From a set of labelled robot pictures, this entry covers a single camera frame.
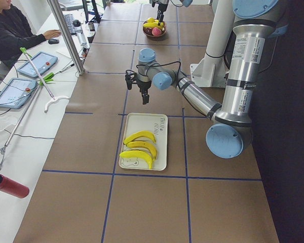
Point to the blue teach pendant near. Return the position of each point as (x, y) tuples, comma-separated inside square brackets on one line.
[(16, 92)]

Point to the red pink apple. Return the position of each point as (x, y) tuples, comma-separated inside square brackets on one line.
[(156, 31)]

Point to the woven wicker basket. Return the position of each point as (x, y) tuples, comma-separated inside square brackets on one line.
[(147, 31)]

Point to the black keyboard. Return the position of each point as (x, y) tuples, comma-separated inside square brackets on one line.
[(69, 18)]

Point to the black computer mouse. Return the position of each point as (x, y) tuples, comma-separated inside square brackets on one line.
[(53, 41)]

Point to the grey water bottle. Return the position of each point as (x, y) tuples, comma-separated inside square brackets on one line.
[(79, 32)]

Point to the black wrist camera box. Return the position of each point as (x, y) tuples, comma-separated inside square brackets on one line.
[(130, 78)]

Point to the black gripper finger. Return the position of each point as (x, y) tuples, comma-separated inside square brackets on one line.
[(160, 17), (145, 99)]

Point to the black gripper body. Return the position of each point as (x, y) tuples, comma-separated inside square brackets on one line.
[(144, 87), (162, 8)]

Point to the green clamp tool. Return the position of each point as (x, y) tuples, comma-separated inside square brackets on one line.
[(47, 78)]

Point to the aluminium frame post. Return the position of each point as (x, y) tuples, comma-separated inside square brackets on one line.
[(57, 12)]

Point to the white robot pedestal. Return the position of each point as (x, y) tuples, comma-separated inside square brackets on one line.
[(211, 70)]

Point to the white bear tray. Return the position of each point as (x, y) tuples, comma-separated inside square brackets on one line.
[(156, 123)]

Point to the yellow banana bunch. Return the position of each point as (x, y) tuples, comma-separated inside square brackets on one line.
[(140, 134), (146, 145), (152, 25)]

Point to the blue teach pendant far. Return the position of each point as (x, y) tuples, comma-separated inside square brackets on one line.
[(43, 62)]

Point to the blue teach pendant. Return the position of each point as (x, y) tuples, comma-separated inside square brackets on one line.
[(43, 62), (16, 92)]

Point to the long metal grabber tool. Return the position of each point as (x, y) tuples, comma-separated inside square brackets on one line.
[(53, 98)]

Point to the seated person dark hoodie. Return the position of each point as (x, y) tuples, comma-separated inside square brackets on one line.
[(15, 33)]

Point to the red cylinder bottle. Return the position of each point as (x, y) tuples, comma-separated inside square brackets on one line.
[(12, 187)]

